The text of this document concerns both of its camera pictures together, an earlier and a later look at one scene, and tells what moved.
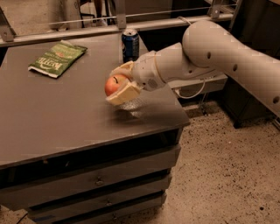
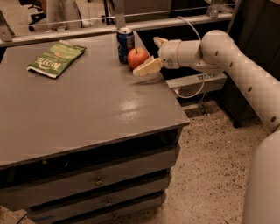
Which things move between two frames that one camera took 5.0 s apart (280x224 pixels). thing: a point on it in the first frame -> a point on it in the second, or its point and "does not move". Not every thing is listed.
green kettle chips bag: (55, 60) does not move
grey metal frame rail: (8, 38) does not move
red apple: (114, 83) -> (136, 57)
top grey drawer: (150, 164) does not move
